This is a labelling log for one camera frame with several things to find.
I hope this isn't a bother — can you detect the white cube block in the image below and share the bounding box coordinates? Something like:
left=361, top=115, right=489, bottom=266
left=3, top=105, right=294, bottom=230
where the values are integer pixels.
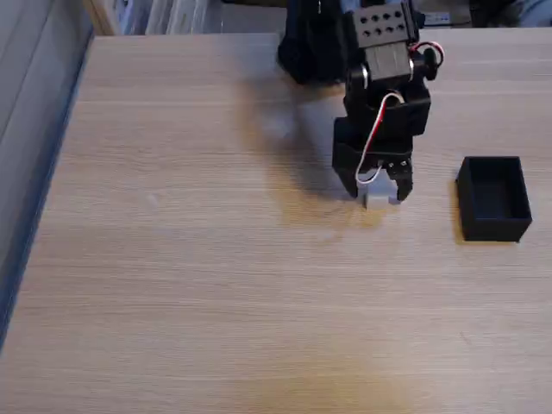
left=364, top=174, right=400, bottom=211

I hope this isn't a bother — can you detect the black open box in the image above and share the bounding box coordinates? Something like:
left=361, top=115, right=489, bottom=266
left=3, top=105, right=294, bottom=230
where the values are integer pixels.
left=455, top=155, right=534, bottom=243

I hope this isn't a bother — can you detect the white and red cable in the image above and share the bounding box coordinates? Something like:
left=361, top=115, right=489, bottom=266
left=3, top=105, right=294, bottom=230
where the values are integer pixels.
left=354, top=41, right=446, bottom=187

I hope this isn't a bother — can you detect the wooden frame post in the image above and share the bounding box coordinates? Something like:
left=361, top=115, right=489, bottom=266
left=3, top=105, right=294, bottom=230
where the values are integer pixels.
left=83, top=0, right=118, bottom=36

